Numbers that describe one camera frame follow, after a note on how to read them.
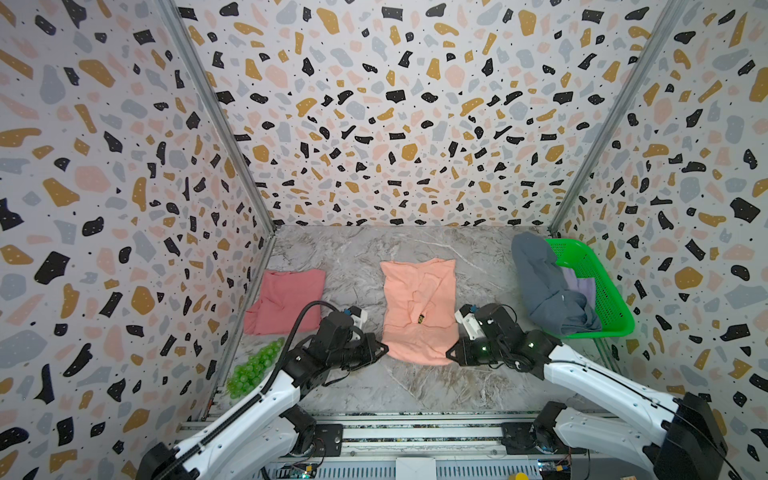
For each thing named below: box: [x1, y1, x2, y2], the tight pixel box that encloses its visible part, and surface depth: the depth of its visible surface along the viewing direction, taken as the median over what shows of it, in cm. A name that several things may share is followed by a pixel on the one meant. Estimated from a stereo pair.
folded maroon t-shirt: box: [244, 269, 326, 336], surface depth 100 cm
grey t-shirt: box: [511, 232, 601, 336], surface depth 92 cm
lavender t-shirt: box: [562, 267, 596, 310], surface depth 102 cm
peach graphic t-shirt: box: [380, 259, 459, 365], surface depth 100 cm
